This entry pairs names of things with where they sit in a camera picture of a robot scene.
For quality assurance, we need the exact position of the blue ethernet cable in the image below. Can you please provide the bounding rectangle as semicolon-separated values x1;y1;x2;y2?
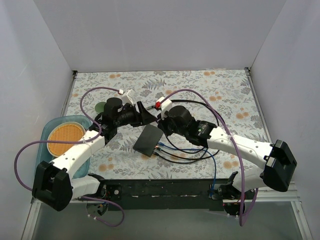
158;142;218;201

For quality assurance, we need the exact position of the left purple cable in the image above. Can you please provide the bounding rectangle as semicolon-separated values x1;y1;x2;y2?
14;86;126;228

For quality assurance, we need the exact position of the black network switch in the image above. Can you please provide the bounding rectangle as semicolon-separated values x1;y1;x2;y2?
133;124;164;157

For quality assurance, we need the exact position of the teal plastic tray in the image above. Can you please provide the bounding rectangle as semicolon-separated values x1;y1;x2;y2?
36;115;91;165

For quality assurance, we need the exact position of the floral table mat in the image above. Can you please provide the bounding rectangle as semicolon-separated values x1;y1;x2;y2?
67;69;269;179

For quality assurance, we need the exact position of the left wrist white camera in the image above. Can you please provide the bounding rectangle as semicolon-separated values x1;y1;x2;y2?
121;89;134;106

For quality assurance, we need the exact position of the orange woven plate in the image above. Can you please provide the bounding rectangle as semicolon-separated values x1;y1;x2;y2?
47;121;86;158

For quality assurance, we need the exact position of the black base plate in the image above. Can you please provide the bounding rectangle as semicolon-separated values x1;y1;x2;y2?
77;178;260;211

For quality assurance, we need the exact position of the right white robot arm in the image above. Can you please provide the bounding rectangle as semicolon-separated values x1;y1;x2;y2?
157;105;297;200

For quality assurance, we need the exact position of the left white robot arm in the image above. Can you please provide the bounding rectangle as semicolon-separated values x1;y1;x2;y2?
32;97;157;212

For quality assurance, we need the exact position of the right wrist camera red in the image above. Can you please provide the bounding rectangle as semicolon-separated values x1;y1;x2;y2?
155;97;173;120

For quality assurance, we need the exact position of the green cup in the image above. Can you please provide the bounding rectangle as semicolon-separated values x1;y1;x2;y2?
94;101;106;114

